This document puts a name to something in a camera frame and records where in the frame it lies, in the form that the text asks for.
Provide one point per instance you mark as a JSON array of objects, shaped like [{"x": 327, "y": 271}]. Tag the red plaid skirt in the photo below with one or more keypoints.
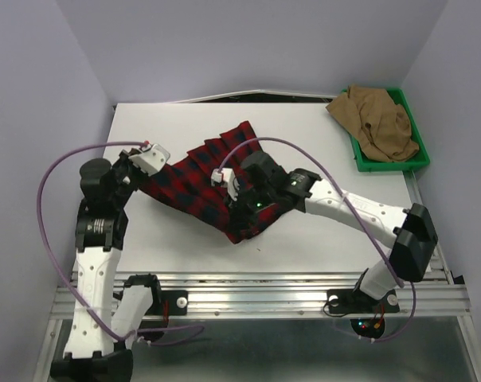
[{"x": 186, "y": 185}]

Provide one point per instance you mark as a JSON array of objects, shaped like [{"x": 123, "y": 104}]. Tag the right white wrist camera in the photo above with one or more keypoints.
[{"x": 227, "y": 179}]

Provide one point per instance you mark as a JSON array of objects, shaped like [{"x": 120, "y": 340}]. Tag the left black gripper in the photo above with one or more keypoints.
[{"x": 124, "y": 159}]

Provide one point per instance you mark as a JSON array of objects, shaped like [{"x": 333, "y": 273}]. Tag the green plastic bin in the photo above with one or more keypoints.
[{"x": 418, "y": 161}]

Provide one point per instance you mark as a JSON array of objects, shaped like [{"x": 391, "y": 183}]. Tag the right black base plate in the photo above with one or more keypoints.
[{"x": 341, "y": 302}]

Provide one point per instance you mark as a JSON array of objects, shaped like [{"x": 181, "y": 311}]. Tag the aluminium rail frame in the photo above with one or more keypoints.
[{"x": 262, "y": 305}]

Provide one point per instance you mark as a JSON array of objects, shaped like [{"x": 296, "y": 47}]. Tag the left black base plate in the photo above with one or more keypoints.
[{"x": 170, "y": 303}]

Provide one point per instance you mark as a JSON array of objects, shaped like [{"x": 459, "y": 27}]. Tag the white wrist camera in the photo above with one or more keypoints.
[
  {"x": 227, "y": 179},
  {"x": 149, "y": 159}
]

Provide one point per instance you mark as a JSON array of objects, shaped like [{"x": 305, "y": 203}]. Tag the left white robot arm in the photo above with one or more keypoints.
[{"x": 99, "y": 344}]

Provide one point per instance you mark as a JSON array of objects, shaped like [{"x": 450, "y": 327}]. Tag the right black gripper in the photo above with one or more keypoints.
[{"x": 240, "y": 217}]

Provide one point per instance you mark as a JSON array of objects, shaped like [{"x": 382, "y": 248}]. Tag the tan brown skirt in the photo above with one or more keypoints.
[{"x": 381, "y": 127}]

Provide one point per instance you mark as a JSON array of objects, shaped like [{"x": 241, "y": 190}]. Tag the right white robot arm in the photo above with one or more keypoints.
[{"x": 407, "y": 237}]

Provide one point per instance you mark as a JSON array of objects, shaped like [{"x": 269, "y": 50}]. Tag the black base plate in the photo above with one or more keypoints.
[
  {"x": 341, "y": 302},
  {"x": 170, "y": 303}
]

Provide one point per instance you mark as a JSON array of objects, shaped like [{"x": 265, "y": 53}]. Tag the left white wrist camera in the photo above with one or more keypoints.
[{"x": 149, "y": 159}]

